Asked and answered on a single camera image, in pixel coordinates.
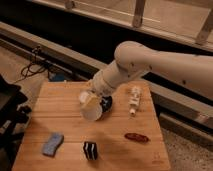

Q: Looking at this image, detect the white ceramic cup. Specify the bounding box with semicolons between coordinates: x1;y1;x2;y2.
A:
79;91;102;121

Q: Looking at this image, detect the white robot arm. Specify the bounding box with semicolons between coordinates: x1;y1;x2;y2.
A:
89;41;213;100

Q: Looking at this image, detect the black and white striped eraser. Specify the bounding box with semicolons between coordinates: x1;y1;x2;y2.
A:
83;141;98;160

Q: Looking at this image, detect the dark round bowl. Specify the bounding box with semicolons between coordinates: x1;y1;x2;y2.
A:
100;96;113;113

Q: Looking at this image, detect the blue object behind table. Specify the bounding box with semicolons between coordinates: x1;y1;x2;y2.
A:
49;73;66;82

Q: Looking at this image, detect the white plastic bottle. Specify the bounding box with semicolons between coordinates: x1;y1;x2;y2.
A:
129;86;141;116

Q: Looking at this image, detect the dark red oblong object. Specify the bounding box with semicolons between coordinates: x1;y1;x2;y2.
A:
124;133;149;143

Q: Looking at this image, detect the blue sponge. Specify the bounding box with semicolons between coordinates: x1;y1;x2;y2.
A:
42;133;64;157

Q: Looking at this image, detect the black chair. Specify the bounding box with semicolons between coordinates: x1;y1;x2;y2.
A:
0;74;31;162

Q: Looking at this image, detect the black cable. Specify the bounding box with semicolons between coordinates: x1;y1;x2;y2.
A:
14;46;54;83

